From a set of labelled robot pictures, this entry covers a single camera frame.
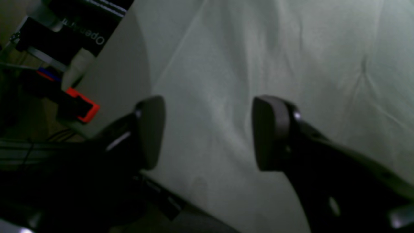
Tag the black labelled equipment box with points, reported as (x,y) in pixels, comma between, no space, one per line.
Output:
(66,26)

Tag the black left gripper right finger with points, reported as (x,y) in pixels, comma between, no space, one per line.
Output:
(340,190)

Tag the red black side clamp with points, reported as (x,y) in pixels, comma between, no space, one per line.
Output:
(77,106)

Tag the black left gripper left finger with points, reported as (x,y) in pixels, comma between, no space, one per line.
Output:
(76,187)

